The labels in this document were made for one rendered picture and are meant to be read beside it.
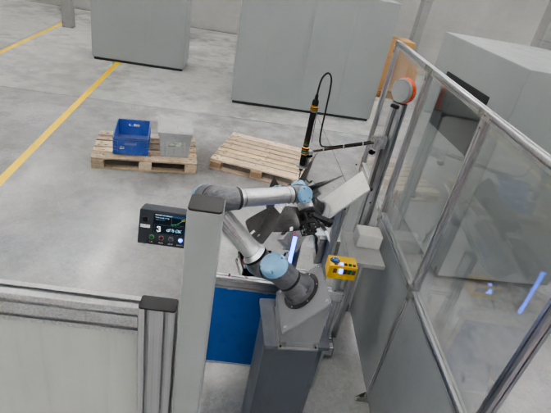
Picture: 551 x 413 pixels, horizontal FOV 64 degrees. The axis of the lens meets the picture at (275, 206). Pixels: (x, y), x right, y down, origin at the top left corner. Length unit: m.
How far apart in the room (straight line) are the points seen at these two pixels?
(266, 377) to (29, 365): 1.45
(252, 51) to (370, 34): 2.02
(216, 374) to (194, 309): 2.49
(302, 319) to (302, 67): 6.46
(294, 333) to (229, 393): 1.21
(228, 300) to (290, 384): 0.68
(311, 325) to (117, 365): 1.20
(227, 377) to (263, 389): 0.90
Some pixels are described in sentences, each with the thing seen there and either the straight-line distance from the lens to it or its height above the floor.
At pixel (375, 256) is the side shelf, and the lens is 3.05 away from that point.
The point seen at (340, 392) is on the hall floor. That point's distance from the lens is 3.29.
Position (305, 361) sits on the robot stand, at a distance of 2.19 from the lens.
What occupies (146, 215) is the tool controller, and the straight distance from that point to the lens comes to 2.37.
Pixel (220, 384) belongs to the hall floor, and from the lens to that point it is 3.15.
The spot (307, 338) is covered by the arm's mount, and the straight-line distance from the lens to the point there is 2.03.
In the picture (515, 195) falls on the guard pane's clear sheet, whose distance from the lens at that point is 1.93.
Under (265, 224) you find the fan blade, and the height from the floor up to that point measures 1.01.
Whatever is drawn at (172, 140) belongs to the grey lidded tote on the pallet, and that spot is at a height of 0.37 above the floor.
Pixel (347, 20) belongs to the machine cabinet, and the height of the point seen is 1.67.
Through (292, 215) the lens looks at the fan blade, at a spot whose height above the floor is 1.18.
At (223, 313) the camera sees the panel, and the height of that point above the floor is 0.57.
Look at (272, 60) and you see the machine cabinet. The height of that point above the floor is 0.85.
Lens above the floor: 2.52
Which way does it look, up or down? 30 degrees down
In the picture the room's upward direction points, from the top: 11 degrees clockwise
